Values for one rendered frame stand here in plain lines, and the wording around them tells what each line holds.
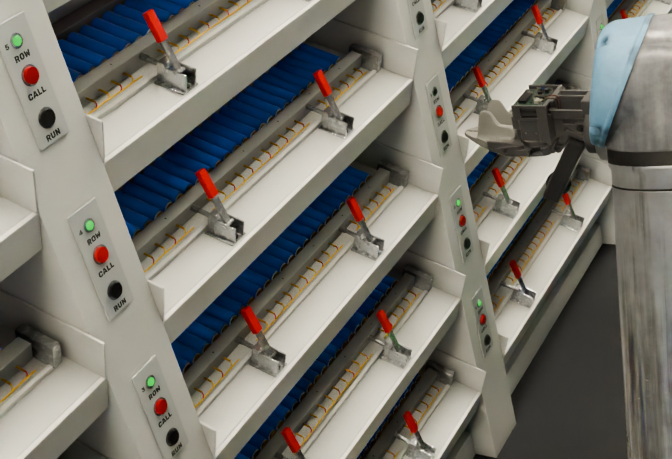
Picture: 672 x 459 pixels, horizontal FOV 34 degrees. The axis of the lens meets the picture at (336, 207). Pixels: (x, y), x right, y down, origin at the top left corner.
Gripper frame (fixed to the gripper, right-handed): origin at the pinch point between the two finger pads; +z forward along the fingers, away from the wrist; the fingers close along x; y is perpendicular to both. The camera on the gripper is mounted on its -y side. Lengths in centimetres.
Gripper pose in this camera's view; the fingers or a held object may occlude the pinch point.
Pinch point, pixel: (474, 137)
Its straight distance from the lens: 169.2
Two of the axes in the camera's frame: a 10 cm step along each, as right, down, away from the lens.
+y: -2.3, -8.6, -4.6
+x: -4.9, 5.1, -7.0
